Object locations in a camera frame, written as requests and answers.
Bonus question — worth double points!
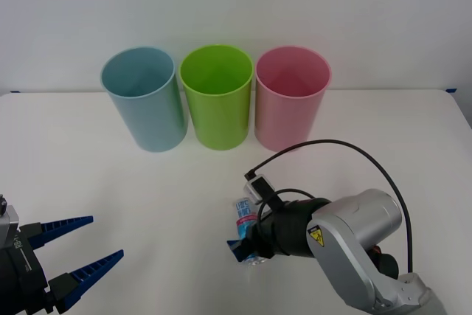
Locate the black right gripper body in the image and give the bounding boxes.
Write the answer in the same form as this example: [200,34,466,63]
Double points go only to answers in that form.
[246,211,292,261]

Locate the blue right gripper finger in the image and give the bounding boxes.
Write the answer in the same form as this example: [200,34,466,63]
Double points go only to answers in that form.
[226,238,257,263]

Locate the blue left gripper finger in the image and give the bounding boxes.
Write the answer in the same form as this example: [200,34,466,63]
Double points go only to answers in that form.
[18,214,94,253]
[47,249,125,314]

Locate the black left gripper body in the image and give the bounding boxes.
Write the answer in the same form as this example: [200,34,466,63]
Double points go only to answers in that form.
[0,232,56,315]

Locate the small bottle with blue label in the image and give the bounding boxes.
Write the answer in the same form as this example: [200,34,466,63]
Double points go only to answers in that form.
[231,196,268,269]

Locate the pink plastic bin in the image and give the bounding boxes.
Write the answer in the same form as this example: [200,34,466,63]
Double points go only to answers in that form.
[254,45,333,153]

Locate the green plastic bin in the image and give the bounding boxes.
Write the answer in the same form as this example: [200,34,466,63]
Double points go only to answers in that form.
[178,44,254,151]

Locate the pale blue plastic bin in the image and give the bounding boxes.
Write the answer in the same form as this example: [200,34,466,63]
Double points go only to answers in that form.
[100,46,189,153]

